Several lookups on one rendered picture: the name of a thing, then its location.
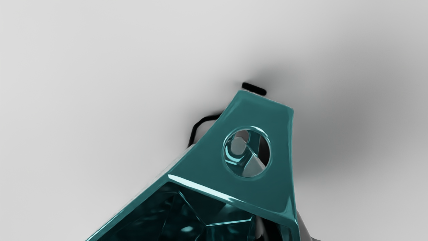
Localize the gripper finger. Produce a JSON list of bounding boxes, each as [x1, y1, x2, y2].
[[296, 211, 322, 241]]

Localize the teal faceted mug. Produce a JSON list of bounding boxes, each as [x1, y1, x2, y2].
[[85, 90, 301, 241]]

